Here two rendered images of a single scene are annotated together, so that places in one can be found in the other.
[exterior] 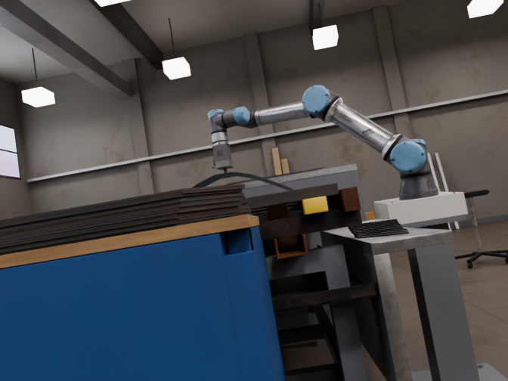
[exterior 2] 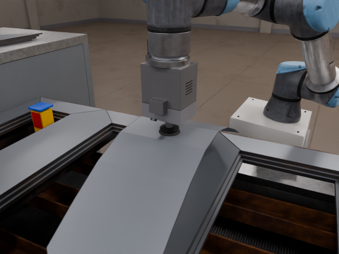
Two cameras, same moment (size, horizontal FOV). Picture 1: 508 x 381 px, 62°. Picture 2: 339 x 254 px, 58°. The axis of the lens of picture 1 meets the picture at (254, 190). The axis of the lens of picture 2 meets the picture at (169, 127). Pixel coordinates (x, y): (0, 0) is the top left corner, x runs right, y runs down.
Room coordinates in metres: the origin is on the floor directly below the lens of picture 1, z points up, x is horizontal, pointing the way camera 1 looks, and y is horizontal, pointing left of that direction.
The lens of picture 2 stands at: (1.71, 0.62, 1.28)
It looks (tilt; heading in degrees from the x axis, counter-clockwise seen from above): 26 degrees down; 293
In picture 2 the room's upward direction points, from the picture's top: straight up
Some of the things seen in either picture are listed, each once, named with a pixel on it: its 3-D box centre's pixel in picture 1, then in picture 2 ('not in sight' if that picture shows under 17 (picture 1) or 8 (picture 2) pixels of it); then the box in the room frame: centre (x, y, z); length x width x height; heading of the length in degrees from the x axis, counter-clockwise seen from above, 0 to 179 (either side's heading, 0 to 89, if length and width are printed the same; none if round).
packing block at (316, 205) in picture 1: (314, 205); not in sight; (1.11, -0.15, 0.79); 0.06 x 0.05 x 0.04; 87
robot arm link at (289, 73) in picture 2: (412, 156); (292, 78); (1.71, -0.66, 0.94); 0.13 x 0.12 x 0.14; 154
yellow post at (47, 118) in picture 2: not in sight; (46, 133); (2.52, -0.14, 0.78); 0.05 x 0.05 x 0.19; 87
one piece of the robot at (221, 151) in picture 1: (220, 156); (164, 87); (1.93, 0.13, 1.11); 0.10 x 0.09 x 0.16; 81
